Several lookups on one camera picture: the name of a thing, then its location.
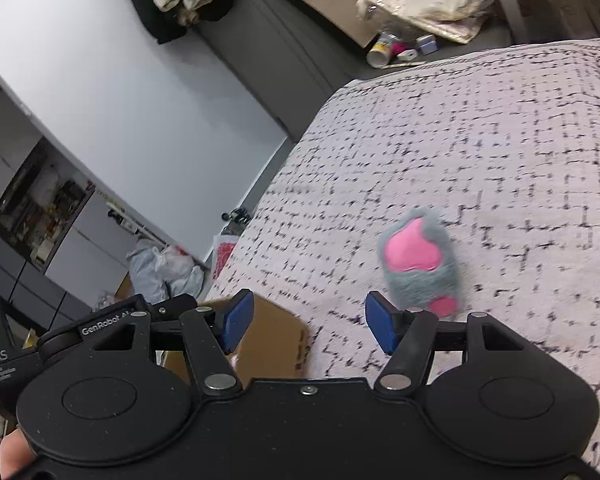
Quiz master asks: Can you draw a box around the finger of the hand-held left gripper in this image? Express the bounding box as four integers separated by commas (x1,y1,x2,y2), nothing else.
149,293,216,333

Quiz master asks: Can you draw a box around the white black-patterned blanket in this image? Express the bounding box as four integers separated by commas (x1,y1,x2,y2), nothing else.
207,40,600,480

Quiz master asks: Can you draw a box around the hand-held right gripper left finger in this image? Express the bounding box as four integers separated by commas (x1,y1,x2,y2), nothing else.
87,289,255,402

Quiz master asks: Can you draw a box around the brown cardboard box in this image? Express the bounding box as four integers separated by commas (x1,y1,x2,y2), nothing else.
162,294,311,382

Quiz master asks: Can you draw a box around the paper cup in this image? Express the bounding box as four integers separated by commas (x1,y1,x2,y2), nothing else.
366,31,399,69

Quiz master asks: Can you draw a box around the white grey cabinet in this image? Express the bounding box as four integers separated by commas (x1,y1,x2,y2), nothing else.
0,55,147,332

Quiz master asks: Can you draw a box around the grey pink plush paw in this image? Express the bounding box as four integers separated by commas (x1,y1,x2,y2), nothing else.
377,207,463,319

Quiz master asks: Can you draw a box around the person's left hand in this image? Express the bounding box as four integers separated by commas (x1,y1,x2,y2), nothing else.
0,429,37,480

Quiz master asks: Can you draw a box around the black picture frame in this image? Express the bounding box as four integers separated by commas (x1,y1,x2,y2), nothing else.
252,0,381,50

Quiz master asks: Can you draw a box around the red patterned bag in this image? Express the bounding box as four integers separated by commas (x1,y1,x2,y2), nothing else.
211,234,241,281

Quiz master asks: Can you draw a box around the grey door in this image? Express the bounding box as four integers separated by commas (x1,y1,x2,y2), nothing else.
195,0,381,142

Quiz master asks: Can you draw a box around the shelf clutter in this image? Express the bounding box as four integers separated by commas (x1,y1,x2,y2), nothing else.
0,139,94,272

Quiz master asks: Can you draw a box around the black hanging coat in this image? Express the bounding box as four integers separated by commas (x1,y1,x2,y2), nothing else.
115,0,234,45

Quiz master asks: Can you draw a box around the patterned tote bag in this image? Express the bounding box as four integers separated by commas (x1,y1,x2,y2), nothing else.
350,0,499,45

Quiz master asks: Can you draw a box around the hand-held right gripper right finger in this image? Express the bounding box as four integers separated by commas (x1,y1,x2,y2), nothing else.
364,290,533,402

